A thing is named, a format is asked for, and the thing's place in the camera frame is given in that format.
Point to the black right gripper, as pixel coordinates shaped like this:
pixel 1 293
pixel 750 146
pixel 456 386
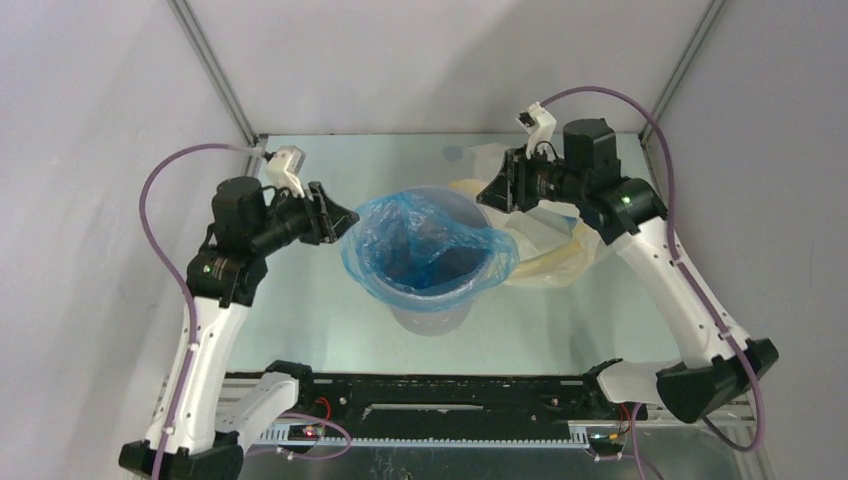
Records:
pixel 516 182

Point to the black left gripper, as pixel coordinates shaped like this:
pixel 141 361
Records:
pixel 332 219

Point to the grey plastic trash bin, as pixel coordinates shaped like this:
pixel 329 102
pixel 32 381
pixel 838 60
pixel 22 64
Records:
pixel 430 311

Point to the yellowish translucent trash bag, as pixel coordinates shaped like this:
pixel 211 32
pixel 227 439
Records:
pixel 555 247

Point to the blue translucent trash bag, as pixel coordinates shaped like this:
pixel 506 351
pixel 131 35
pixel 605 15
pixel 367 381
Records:
pixel 424 245

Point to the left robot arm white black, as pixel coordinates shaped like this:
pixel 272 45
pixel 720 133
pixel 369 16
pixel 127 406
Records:
pixel 187 439

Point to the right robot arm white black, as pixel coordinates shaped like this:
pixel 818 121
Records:
pixel 719 360

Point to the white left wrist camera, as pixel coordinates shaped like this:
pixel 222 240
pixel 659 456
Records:
pixel 283 170

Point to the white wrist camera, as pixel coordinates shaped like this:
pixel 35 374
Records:
pixel 539 124
pixel 283 170

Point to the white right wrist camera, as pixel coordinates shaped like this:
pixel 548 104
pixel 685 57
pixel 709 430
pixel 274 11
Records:
pixel 539 124

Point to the left aluminium corner post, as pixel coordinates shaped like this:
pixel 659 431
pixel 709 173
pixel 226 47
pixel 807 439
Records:
pixel 197 38

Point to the aluminium corner post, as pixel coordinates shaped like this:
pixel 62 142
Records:
pixel 197 38
pixel 696 41

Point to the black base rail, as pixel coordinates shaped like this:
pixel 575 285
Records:
pixel 407 408

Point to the aluminium frame front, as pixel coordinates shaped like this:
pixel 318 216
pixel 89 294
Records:
pixel 650 443

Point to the right aluminium corner post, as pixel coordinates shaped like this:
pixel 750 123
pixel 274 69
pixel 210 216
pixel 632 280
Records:
pixel 696 41

